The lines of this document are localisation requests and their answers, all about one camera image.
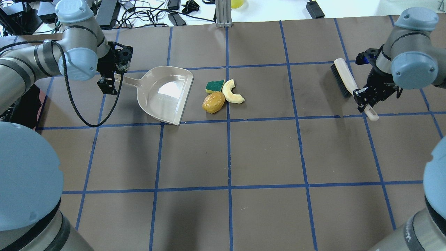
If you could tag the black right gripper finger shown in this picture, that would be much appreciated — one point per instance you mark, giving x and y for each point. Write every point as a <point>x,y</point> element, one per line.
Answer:
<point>361,107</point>

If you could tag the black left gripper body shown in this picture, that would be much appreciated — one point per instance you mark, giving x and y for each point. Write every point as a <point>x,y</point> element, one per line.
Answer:
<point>108,65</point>

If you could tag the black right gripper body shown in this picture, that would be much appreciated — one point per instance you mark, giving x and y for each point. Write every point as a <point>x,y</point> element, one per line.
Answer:
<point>379,81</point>

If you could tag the beige hand brush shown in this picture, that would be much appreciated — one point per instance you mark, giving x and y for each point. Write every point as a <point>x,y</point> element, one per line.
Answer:
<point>348,86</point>

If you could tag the beige plastic dustpan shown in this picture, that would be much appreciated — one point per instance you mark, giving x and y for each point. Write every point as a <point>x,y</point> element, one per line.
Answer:
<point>162,92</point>

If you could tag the green yellow sponge piece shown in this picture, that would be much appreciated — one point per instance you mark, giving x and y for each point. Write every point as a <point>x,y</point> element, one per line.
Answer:
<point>214,86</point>

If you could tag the orange potato toy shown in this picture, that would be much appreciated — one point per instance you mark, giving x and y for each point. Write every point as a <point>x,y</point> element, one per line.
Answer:
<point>213,102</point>

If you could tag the pale curved squash slice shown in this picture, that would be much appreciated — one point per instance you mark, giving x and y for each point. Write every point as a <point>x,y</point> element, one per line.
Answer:
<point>228,93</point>

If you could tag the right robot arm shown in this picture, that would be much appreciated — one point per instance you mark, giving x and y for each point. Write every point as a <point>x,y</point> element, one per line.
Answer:
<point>406,61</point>

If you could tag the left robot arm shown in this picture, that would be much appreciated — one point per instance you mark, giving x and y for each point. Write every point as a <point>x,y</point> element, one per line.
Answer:
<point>31,181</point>

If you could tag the black trash bag bin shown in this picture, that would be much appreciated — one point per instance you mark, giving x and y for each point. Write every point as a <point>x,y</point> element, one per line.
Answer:
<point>26,110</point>

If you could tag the black power adapter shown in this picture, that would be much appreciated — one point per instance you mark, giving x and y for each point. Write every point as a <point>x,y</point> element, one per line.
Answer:
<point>314,9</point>

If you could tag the aluminium frame post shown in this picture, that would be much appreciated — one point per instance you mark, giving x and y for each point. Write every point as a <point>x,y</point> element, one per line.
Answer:
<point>223,13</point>

